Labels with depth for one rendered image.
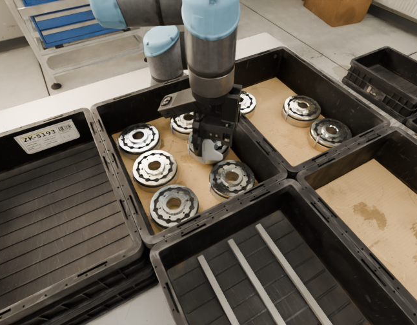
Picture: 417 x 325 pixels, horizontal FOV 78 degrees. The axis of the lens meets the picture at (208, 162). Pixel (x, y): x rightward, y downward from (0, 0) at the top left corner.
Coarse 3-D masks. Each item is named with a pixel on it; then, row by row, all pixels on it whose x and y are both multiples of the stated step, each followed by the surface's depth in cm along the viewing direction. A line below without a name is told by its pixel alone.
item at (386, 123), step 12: (276, 48) 79; (288, 48) 79; (240, 60) 75; (300, 60) 75; (336, 84) 68; (348, 96) 66; (372, 108) 62; (384, 120) 60; (372, 132) 57; (264, 144) 55; (348, 144) 55; (276, 156) 53; (324, 156) 53; (288, 168) 51; (300, 168) 51
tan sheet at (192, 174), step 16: (160, 128) 72; (176, 144) 69; (128, 160) 65; (176, 160) 65; (192, 160) 65; (224, 160) 65; (192, 176) 62; (208, 176) 62; (144, 192) 60; (208, 192) 60; (144, 208) 57; (176, 208) 57
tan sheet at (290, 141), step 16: (272, 80) 86; (256, 96) 81; (272, 96) 81; (288, 96) 81; (256, 112) 76; (272, 112) 76; (272, 128) 72; (288, 128) 72; (304, 128) 72; (272, 144) 69; (288, 144) 69; (304, 144) 69; (288, 160) 65; (304, 160) 65
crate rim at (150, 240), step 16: (176, 80) 70; (128, 96) 65; (96, 112) 61; (240, 128) 59; (256, 144) 55; (112, 160) 53; (272, 160) 53; (128, 192) 48; (256, 192) 48; (208, 208) 46; (224, 208) 46; (144, 224) 44; (176, 224) 44; (192, 224) 44; (144, 240) 42; (160, 240) 42
